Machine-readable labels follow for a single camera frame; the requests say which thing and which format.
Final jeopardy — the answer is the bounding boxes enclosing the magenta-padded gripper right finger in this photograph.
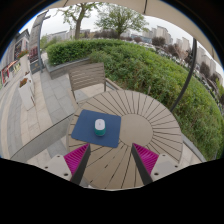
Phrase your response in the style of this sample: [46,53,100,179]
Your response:
[130,142,184,186]

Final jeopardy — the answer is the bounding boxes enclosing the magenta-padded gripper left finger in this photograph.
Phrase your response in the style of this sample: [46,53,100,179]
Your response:
[41,143,92,186]

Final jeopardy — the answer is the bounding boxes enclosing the white and teal computer mouse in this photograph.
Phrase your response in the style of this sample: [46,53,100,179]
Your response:
[93,118,107,137]

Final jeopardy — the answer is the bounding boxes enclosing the blue mouse pad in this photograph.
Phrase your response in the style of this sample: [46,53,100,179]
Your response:
[70,108,122,149]

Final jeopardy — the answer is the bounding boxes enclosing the white planter with flowers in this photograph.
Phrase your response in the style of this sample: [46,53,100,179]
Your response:
[17,49,32,74]
[18,77,36,112]

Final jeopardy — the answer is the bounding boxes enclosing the slatted beige chair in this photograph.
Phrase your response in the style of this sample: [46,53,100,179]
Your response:
[67,62,120,101]

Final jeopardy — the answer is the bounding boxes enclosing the green hedge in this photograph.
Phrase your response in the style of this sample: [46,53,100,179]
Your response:
[45,38,224,161]

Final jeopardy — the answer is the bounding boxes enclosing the dark curved parasol pole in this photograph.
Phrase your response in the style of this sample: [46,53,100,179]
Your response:
[169,38,198,113]

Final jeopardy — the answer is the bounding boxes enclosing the grey storefront building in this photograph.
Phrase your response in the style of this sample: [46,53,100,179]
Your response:
[0,29,31,88]

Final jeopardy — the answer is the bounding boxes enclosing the distant apartment buildings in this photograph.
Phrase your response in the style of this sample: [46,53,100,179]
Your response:
[119,25,223,81]

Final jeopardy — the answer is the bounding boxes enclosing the tall grey banner sign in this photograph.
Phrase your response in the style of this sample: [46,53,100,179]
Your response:
[28,11,51,73]

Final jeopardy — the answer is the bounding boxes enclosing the thin leaning tree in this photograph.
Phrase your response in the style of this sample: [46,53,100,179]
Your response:
[56,2,104,41]

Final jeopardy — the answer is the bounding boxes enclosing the round bushy tree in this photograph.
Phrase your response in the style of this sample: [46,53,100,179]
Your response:
[94,3,149,39]

